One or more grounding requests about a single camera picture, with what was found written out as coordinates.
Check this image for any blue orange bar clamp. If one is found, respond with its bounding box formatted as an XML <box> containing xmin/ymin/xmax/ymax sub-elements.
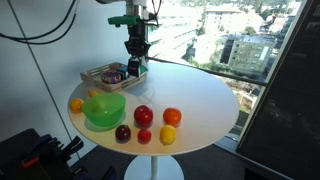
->
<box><xmin>19</xmin><ymin>133</ymin><xmax>85</xmax><ymax>171</ymax></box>

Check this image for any small orange toy fruit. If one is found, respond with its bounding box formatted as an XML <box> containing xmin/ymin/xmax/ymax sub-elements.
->
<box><xmin>69</xmin><ymin>98</ymin><xmax>85</xmax><ymax>114</ymax></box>

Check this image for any red toy apple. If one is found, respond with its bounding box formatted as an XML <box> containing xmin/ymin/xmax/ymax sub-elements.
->
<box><xmin>133</xmin><ymin>104</ymin><xmax>155</xmax><ymax>128</ymax></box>

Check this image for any green translucent plastic bowl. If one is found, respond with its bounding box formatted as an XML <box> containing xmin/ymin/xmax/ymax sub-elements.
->
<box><xmin>81</xmin><ymin>92</ymin><xmax>127</xmax><ymax>127</ymax></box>

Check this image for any yellow toy lemon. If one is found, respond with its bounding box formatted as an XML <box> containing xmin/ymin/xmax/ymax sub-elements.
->
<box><xmin>159</xmin><ymin>124</ymin><xmax>177</xmax><ymax>146</ymax></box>

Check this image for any small red toy fruit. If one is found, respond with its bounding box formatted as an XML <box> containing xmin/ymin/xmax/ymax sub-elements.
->
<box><xmin>137</xmin><ymin>128</ymin><xmax>153</xmax><ymax>144</ymax></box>

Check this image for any blue number four block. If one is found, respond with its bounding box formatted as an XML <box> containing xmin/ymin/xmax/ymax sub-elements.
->
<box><xmin>116</xmin><ymin>65</ymin><xmax>130</xmax><ymax>80</ymax></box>

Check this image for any dark window frame post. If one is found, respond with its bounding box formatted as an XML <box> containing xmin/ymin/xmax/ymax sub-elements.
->
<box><xmin>130</xmin><ymin>0</ymin><xmax>149</xmax><ymax>64</ymax></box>

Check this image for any white table pedestal base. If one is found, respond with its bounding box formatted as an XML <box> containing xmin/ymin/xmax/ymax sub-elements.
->
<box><xmin>123</xmin><ymin>155</ymin><xmax>185</xmax><ymax>180</ymax></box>

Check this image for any orange red toy tomato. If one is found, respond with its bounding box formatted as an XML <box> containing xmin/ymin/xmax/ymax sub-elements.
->
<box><xmin>162</xmin><ymin>107</ymin><xmax>183</xmax><ymax>128</ymax></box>

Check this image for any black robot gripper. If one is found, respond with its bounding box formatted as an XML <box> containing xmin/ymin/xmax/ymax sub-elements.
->
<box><xmin>124</xmin><ymin>25</ymin><xmax>151</xmax><ymax>67</ymax></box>

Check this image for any black white green number block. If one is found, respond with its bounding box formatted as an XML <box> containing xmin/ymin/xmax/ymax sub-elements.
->
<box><xmin>127</xmin><ymin>58</ymin><xmax>149</xmax><ymax>78</ymax></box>

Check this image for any yellow toy banana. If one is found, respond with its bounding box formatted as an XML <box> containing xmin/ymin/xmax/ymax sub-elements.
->
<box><xmin>87</xmin><ymin>89</ymin><xmax>100</xmax><ymax>98</ymax></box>

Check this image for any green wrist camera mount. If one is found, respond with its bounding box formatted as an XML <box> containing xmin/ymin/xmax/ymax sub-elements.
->
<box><xmin>107</xmin><ymin>14</ymin><xmax>141</xmax><ymax>28</ymax></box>

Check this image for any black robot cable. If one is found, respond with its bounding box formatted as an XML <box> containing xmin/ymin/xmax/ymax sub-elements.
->
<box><xmin>0</xmin><ymin>0</ymin><xmax>78</xmax><ymax>40</ymax></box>
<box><xmin>0</xmin><ymin>12</ymin><xmax>78</xmax><ymax>46</ymax></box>

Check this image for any wooden slatted tray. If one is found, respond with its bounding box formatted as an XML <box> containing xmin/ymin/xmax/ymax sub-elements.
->
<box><xmin>79</xmin><ymin>61</ymin><xmax>148</xmax><ymax>93</ymax></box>

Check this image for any dark purple toy plum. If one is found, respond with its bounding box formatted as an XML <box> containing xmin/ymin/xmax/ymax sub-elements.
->
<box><xmin>115</xmin><ymin>124</ymin><xmax>132</xmax><ymax>142</ymax></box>

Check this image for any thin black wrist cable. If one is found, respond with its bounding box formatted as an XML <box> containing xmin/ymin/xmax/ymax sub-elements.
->
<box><xmin>150</xmin><ymin>0</ymin><xmax>163</xmax><ymax>27</ymax></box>

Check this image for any black window handrail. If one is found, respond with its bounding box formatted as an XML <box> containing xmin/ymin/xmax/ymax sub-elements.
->
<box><xmin>146</xmin><ymin>55</ymin><xmax>268</xmax><ymax>87</ymax></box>

